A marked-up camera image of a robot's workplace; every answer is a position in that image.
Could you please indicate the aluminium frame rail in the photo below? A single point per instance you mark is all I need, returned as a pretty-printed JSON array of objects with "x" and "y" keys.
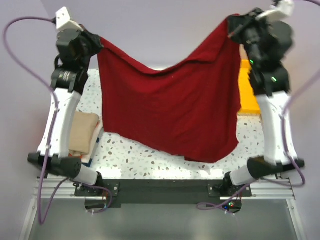
[{"x": 65, "y": 191}]

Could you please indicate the blue folded t shirt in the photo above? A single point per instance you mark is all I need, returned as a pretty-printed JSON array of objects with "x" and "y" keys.
[{"x": 88, "y": 158}]

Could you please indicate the dark red t shirt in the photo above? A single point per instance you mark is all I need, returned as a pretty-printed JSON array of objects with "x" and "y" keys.
[{"x": 189, "y": 109}]

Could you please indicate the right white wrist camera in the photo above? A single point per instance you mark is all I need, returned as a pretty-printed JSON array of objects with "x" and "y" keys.
[{"x": 279, "y": 10}]

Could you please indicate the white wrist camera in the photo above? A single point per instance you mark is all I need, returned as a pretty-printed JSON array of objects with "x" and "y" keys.
[
  {"x": 279, "y": 10},
  {"x": 64, "y": 21}
]

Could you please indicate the yellow plastic tray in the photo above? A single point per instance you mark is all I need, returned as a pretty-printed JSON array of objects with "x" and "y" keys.
[{"x": 249, "y": 105}]

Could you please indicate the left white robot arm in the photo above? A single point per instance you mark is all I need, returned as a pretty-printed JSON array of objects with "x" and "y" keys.
[{"x": 52, "y": 155}]

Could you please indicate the beige folded t shirt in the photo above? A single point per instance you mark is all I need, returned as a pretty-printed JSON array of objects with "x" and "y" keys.
[{"x": 82, "y": 130}]

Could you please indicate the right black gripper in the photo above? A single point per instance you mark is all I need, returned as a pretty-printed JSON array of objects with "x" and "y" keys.
[{"x": 238, "y": 24}]

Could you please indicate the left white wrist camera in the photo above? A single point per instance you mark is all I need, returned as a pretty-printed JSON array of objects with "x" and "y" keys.
[{"x": 64, "y": 21}]

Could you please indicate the white folded t shirt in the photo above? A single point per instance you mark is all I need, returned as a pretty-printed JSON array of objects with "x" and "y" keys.
[{"x": 96, "y": 137}]

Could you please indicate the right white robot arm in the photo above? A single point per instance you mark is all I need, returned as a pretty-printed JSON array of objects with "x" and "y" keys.
[{"x": 271, "y": 88}]

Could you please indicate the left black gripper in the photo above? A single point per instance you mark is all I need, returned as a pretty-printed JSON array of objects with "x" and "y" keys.
[{"x": 94, "y": 39}]

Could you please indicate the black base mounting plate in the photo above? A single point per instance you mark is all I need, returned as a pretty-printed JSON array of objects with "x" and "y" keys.
[{"x": 204, "y": 194}]

